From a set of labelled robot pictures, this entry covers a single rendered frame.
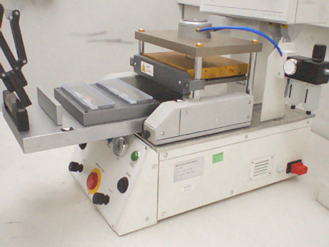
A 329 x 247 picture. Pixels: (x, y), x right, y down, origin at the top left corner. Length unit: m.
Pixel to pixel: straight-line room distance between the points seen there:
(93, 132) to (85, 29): 1.67
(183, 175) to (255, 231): 0.19
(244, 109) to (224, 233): 0.27
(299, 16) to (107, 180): 0.55
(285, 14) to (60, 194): 0.65
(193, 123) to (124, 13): 1.69
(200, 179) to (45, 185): 0.39
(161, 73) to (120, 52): 1.58
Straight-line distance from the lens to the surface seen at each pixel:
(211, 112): 0.78
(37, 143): 0.69
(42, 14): 2.33
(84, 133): 0.71
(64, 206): 0.89
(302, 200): 0.97
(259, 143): 0.90
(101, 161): 0.88
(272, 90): 0.90
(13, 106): 0.74
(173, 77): 0.81
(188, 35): 0.88
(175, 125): 0.73
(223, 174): 0.86
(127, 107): 0.74
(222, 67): 0.85
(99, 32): 2.37
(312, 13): 0.93
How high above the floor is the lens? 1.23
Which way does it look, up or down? 21 degrees down
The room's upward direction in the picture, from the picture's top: 2 degrees clockwise
